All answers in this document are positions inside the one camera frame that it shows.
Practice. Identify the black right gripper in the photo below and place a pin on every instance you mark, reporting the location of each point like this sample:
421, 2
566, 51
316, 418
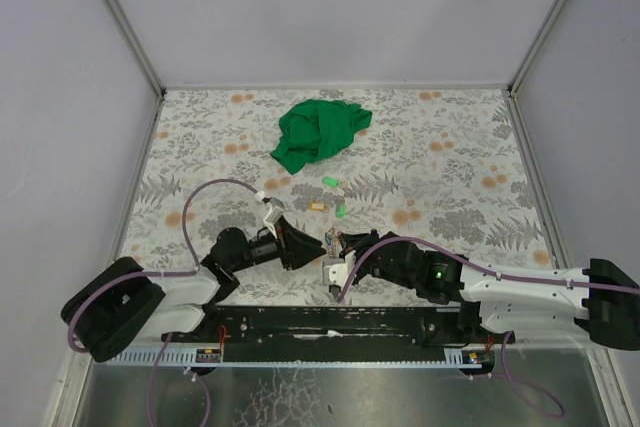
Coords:
347, 248

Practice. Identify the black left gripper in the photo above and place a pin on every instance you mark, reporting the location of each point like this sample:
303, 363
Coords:
285, 248

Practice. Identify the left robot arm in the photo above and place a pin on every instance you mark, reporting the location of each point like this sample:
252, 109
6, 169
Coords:
127, 303

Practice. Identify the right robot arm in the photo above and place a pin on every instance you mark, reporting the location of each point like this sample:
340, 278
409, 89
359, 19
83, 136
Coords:
599, 302

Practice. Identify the yellow tag key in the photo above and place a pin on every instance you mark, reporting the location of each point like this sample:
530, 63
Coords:
317, 206

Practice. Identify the floral patterned table mat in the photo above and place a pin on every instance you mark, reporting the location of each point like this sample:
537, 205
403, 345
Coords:
439, 165

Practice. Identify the crumpled green cloth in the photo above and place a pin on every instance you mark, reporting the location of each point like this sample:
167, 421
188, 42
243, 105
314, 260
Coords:
315, 130

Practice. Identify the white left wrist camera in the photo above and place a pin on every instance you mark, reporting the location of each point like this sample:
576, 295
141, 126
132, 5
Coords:
274, 211

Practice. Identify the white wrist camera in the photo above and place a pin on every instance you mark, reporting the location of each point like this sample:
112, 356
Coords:
335, 273
274, 211

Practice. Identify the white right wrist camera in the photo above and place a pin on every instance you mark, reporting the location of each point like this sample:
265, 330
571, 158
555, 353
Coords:
335, 273

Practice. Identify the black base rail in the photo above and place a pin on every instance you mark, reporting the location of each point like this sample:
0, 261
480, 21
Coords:
339, 334

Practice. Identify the grey slotted cable duct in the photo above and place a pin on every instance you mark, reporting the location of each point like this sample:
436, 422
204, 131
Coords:
172, 356

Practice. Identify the aluminium frame left post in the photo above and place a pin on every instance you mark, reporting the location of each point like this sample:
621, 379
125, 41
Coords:
135, 47

